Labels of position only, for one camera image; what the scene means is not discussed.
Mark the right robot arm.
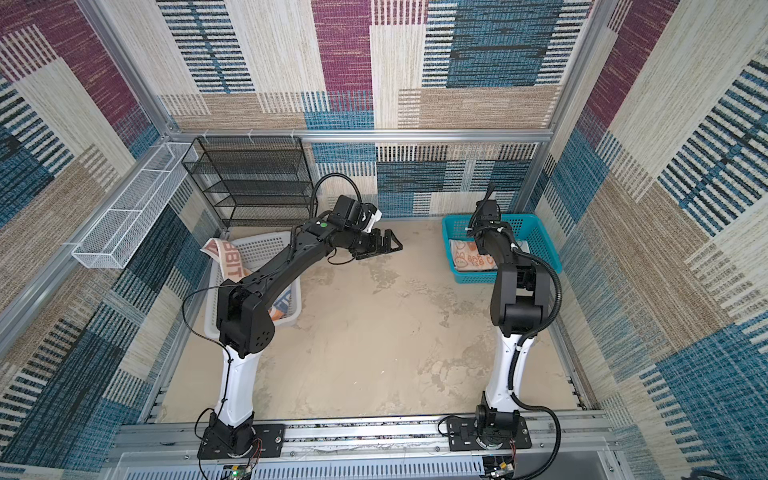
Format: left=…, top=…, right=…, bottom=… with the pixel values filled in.
left=470, top=221, right=551, bottom=450

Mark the teal plastic basket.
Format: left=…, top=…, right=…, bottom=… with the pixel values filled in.
left=442, top=213, right=562, bottom=284

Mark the orange bunny towel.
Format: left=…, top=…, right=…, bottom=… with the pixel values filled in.
left=449, top=239, right=497, bottom=272

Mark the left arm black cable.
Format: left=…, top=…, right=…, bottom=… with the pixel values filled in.
left=308, top=172, right=364, bottom=220

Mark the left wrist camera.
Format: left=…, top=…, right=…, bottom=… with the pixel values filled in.
left=327, top=195, right=382, bottom=233

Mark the white mesh wall tray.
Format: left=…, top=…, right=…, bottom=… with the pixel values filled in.
left=72, top=142, right=190, bottom=269

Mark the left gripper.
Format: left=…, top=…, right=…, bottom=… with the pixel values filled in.
left=343, top=230, right=403, bottom=260

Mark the aluminium front rail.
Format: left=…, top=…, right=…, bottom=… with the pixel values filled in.
left=105, top=410, right=615, bottom=466

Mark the white plastic basket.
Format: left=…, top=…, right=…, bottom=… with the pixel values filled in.
left=203, top=232, right=302, bottom=340

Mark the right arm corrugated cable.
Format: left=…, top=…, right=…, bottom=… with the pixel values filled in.
left=467, top=185, right=563, bottom=478

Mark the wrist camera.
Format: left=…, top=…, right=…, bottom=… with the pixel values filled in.
left=327, top=195, right=382, bottom=233
left=468, top=199, right=502, bottom=232

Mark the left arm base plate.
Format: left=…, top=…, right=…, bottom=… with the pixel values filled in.
left=197, top=422, right=286, bottom=460

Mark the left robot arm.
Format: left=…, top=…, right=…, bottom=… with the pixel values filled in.
left=200, top=218, right=403, bottom=458

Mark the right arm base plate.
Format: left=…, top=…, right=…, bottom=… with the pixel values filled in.
left=437, top=412, right=533, bottom=451

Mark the black wire shelf rack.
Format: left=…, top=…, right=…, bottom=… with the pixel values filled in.
left=181, top=136, right=314, bottom=228

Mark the orange rabbit towel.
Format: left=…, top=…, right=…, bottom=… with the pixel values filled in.
left=200, top=236, right=286, bottom=283

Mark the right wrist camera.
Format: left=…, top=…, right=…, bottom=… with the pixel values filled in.
left=468, top=199, right=502, bottom=232

